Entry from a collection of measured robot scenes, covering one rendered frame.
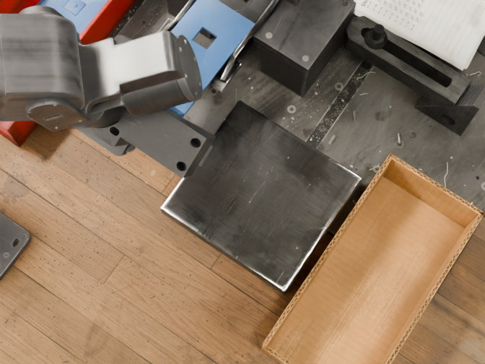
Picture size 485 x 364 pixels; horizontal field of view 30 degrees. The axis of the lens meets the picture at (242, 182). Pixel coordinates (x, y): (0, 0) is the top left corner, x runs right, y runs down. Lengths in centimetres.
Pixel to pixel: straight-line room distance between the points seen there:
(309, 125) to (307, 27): 12
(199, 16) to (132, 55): 29
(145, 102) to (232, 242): 30
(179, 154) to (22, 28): 19
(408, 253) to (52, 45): 50
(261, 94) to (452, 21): 24
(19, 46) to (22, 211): 39
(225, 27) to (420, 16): 23
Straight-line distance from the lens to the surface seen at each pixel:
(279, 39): 102
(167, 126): 81
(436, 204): 105
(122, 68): 75
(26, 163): 109
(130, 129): 83
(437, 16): 110
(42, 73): 71
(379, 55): 104
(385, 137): 108
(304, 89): 106
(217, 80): 100
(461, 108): 104
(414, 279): 104
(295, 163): 104
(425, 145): 109
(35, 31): 72
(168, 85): 75
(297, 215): 102
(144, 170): 106
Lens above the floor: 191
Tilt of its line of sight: 73 degrees down
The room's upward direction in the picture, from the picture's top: 1 degrees clockwise
